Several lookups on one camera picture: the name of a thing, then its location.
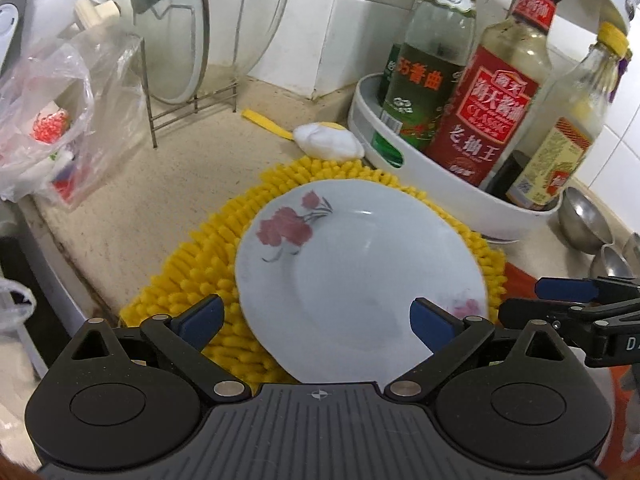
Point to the clear glass bottle green label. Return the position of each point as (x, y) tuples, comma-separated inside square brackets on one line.
[(425, 85)]

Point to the stainless steel bowl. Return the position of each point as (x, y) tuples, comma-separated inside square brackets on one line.
[(585, 220), (632, 250), (610, 262)]

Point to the clear plastic bag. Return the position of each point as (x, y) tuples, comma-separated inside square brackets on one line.
[(55, 110)]

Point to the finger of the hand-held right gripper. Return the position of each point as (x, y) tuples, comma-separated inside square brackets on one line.
[(565, 289), (525, 312)]

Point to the glass lid with wooden knob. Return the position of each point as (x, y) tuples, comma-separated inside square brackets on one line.
[(95, 12)]

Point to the white tiered condiment rack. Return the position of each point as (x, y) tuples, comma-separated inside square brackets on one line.
[(450, 185)]

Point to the white and yellow cloth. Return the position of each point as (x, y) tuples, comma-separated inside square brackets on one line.
[(325, 140)]

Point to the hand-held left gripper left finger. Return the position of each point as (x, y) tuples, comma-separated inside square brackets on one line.
[(202, 322)]

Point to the soy sauce bottle red label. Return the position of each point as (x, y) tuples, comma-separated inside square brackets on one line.
[(480, 125)]

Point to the yellow-capped sauce bottle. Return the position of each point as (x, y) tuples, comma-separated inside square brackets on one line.
[(565, 150)]

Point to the white floral plate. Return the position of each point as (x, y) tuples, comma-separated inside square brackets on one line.
[(350, 270)]

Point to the glass lid with black knob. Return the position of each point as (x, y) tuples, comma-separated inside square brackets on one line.
[(175, 45)]

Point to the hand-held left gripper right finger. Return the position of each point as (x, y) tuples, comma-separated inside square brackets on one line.
[(430, 325)]

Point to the yellow chenille mat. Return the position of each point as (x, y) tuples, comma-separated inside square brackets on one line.
[(190, 270)]

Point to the white plastic bag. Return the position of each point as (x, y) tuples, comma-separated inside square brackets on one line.
[(15, 305)]

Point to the white kitchen appliance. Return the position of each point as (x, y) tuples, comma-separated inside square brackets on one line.
[(10, 25)]

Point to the red cloth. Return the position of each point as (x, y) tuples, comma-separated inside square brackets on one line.
[(520, 280)]

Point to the dark green bottle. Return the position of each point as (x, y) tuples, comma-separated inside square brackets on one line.
[(391, 75)]

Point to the large glass pot lid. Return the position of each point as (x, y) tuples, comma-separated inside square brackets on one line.
[(250, 10)]

